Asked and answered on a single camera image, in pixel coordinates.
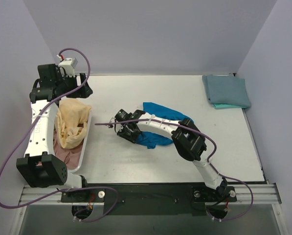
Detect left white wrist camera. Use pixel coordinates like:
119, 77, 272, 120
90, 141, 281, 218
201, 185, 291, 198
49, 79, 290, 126
58, 58, 78, 76

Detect folded grey-blue t shirt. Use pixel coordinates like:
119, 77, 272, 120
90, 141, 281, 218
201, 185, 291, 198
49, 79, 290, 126
202, 75, 251, 108

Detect pale yellow t shirt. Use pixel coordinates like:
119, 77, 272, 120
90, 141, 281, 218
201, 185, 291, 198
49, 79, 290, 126
54, 98, 91, 149

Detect folded teal t shirt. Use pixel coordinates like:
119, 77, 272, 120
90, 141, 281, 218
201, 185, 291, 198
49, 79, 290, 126
213, 103, 244, 109

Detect bright blue t shirt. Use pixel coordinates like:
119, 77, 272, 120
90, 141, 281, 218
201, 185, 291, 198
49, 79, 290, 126
137, 102, 194, 149

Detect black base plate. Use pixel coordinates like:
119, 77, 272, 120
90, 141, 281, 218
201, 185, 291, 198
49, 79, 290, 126
61, 183, 237, 219

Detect aluminium rail frame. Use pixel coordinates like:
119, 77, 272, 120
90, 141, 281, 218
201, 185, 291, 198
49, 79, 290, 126
19, 184, 281, 206

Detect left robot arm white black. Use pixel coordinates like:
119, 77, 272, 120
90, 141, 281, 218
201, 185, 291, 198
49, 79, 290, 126
16, 58, 92, 202

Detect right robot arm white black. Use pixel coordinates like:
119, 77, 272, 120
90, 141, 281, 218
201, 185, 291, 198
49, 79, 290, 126
111, 109, 231, 200

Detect dusty pink t shirt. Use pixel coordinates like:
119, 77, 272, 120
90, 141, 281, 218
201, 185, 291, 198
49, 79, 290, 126
34, 123, 77, 165

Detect white perforated plastic basket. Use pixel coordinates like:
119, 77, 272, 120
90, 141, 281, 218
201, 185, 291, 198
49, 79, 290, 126
67, 111, 92, 173

